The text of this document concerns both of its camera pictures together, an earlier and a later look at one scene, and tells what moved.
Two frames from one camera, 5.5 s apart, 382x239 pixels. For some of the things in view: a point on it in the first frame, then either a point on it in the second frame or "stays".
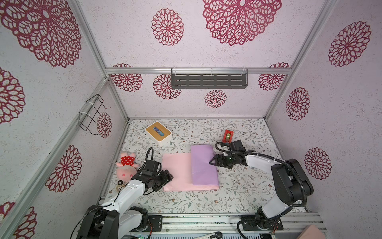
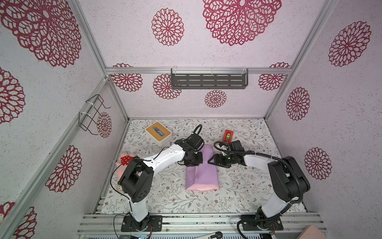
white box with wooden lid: [159, 133] stays
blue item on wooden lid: [158, 131] stays
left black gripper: [166, 177] -> [200, 161]
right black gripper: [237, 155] stays
